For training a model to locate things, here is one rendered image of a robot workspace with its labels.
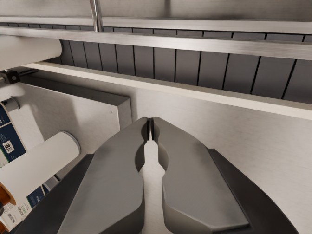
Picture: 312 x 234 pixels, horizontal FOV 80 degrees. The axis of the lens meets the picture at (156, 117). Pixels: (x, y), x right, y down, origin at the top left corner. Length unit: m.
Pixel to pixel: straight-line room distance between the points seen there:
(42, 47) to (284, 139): 0.46
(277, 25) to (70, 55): 0.36
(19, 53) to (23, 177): 0.27
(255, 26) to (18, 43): 0.36
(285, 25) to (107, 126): 0.37
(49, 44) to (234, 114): 0.37
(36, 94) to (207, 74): 0.48
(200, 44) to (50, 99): 0.45
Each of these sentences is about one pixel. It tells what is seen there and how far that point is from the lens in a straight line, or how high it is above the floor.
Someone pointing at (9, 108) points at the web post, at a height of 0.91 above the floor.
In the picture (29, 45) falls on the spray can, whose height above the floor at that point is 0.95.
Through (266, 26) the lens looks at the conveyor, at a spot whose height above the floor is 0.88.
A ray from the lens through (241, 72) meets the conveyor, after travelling 0.29.
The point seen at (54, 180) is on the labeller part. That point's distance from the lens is 0.86.
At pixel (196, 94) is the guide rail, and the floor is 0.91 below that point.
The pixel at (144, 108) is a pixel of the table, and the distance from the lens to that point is 0.43.
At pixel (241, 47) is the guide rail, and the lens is 0.20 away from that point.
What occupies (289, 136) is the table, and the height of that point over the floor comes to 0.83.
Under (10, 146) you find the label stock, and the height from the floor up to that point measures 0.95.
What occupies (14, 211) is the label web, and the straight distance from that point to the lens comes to 0.90.
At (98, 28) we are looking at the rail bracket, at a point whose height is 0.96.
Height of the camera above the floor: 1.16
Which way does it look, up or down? 50 degrees down
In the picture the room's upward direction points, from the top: 135 degrees counter-clockwise
